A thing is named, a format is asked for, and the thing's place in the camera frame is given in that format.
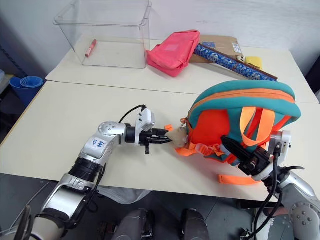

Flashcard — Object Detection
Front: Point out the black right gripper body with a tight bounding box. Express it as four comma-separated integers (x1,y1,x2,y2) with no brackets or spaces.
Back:
238,145,273,177

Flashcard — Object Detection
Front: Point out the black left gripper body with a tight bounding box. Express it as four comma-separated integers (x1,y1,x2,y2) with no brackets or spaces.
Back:
138,128,158,155

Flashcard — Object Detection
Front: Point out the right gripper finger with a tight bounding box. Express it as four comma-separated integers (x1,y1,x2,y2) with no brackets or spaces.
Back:
221,140,248,166
220,135,255,159

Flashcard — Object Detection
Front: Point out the small beige plush toy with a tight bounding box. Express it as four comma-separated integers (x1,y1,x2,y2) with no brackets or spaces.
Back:
165,126,189,149

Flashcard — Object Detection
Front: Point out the orange and teal backpack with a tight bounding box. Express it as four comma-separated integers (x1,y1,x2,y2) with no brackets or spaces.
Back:
174,79,302,186

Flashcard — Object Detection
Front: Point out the white cloth under table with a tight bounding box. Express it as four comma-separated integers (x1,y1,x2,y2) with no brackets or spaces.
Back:
97,186,152,205

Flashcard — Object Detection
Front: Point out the pink fabric bag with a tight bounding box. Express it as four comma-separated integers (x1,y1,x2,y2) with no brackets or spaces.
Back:
145,29,201,78

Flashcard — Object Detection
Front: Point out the dark rounded shape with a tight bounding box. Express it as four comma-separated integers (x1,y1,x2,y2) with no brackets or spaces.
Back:
180,208,210,240
111,207,155,240

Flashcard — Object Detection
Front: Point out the blue patterned roll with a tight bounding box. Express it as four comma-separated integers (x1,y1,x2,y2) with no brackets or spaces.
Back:
194,43,279,83

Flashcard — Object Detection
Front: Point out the yellow sponge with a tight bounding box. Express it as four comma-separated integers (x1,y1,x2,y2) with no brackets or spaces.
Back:
244,55,264,70

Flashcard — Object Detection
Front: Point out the brown cardboard envelope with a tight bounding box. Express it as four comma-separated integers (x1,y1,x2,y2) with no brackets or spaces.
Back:
189,34,245,65

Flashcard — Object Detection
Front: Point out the red marker pen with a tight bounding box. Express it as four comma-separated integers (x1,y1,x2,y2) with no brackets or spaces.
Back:
84,38,98,58

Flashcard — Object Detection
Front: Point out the clear plastic storage bin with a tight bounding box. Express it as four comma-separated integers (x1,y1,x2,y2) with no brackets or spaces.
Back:
52,0,153,69

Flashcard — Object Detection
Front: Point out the blue rolled mat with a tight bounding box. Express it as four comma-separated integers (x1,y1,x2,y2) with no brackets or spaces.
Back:
9,76,45,107

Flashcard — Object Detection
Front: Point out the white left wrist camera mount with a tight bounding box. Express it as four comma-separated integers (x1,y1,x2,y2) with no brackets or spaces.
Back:
134,107,156,146

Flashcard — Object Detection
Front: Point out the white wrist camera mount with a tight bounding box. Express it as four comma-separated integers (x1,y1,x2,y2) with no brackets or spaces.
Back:
251,129,293,182
134,107,156,146

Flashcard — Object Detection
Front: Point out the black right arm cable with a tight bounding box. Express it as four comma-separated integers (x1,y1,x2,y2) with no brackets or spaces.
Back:
251,142,285,240

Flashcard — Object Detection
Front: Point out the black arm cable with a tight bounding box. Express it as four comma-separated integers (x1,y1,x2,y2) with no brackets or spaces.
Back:
118,104,147,124
251,142,285,240

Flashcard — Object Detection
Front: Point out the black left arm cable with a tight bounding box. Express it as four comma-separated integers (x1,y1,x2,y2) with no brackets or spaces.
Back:
118,104,147,124

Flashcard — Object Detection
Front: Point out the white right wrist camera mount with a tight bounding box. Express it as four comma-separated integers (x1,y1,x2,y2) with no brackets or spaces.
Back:
251,129,293,182

